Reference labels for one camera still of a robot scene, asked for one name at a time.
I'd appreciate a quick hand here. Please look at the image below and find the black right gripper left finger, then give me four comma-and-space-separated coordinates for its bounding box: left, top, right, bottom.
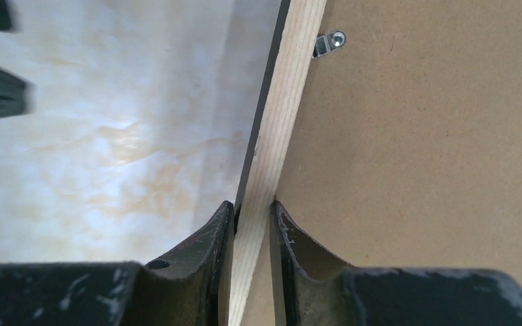
0, 201, 235, 325

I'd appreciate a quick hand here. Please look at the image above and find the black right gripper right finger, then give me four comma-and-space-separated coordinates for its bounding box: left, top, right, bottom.
269, 201, 522, 325

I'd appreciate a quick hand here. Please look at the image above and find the brown backing board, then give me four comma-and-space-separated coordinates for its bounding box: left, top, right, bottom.
240, 1, 522, 325

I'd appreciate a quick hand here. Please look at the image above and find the light wooden picture frame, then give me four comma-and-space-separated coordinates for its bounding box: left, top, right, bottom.
228, 1, 327, 325

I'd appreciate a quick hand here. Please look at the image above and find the small metal retaining clip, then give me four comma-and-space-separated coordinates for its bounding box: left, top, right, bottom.
312, 30, 347, 58

